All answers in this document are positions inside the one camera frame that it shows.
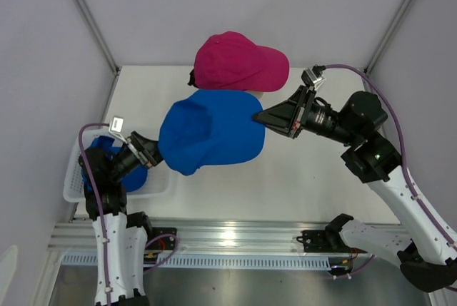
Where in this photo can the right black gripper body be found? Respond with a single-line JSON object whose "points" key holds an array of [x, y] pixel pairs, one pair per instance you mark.
{"points": [[324, 122]]}

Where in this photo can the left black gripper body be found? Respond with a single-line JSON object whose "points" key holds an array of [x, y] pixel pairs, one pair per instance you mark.
{"points": [[126, 161]]}

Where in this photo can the blue baseball cap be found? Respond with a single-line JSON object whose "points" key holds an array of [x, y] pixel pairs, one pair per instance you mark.
{"points": [[211, 127], [135, 177]]}

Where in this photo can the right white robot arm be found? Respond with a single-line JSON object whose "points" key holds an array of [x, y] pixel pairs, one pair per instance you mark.
{"points": [[426, 255]]}

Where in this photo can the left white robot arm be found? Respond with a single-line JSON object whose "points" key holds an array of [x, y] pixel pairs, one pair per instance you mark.
{"points": [[120, 237]]}

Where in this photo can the white plastic basket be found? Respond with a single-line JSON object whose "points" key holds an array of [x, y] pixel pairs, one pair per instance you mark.
{"points": [[158, 182]]}

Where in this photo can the cream mannequin head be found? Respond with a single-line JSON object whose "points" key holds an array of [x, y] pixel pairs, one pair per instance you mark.
{"points": [[257, 94]]}

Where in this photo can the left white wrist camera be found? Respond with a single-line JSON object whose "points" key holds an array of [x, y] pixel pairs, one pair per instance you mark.
{"points": [[115, 128]]}

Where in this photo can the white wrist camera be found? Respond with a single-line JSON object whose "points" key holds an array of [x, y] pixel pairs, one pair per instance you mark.
{"points": [[115, 128], [313, 77]]}

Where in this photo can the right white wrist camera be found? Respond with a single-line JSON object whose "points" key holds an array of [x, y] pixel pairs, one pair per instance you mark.
{"points": [[313, 77]]}

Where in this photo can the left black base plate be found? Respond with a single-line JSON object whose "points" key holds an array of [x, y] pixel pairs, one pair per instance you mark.
{"points": [[161, 239]]}

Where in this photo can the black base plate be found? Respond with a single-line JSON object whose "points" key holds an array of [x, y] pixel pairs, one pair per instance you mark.
{"points": [[161, 239], [322, 241]]}

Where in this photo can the white slotted cable duct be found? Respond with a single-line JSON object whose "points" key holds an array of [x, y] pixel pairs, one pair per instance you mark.
{"points": [[234, 262]]}

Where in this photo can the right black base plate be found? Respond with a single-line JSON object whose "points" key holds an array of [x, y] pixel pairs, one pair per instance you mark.
{"points": [[322, 241]]}

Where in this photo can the right aluminium frame post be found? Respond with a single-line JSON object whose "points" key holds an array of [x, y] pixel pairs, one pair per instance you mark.
{"points": [[395, 23]]}

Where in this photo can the aluminium frame post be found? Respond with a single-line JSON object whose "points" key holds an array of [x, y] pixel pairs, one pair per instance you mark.
{"points": [[96, 34], [395, 23]]}

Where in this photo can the left aluminium frame post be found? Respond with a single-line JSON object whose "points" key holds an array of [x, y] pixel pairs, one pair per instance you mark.
{"points": [[96, 34]]}

